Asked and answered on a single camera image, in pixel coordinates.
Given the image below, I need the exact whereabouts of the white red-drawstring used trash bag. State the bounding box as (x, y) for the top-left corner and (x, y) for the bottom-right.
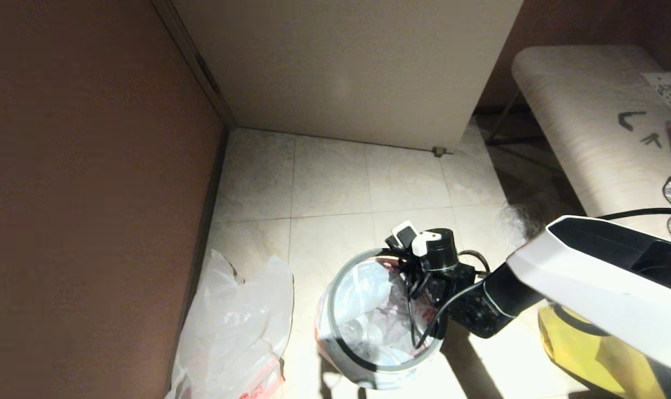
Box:
(315, 258), (444, 388)

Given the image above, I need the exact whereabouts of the grey bin retaining ring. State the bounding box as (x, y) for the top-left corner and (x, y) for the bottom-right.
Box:
(326, 248), (445, 373)

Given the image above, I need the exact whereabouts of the black round trash bin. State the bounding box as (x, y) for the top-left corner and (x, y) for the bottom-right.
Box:
(316, 288), (444, 390)

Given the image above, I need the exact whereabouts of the crumpled clear plastic bag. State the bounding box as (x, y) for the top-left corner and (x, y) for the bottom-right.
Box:
(496, 199), (568, 250)

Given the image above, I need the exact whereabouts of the yellow plastic bag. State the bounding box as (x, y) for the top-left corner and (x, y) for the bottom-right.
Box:
(537, 305), (671, 399)

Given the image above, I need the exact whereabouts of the white plastic bag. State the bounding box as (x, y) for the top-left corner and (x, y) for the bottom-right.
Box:
(166, 249), (295, 399)

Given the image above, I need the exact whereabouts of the clear plastic bottle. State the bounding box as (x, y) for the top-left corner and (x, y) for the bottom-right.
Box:
(368, 319), (402, 347)
(338, 316), (369, 344)

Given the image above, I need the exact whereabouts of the white door panel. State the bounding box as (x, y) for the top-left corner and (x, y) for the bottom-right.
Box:
(169, 0), (523, 154)

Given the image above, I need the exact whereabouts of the black L-shaped hex key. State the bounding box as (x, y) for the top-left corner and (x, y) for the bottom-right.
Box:
(618, 111), (648, 132)

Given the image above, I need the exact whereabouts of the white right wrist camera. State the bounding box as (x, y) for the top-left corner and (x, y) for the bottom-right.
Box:
(384, 220), (444, 258)

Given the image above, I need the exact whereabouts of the black metal table frame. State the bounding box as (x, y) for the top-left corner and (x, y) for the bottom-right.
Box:
(485, 91), (546, 167)

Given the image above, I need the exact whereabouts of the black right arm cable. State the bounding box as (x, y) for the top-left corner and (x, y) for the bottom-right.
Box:
(407, 207), (671, 350)

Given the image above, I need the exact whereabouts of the brown door frame strip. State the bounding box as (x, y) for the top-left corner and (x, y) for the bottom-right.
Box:
(151, 0), (238, 130)

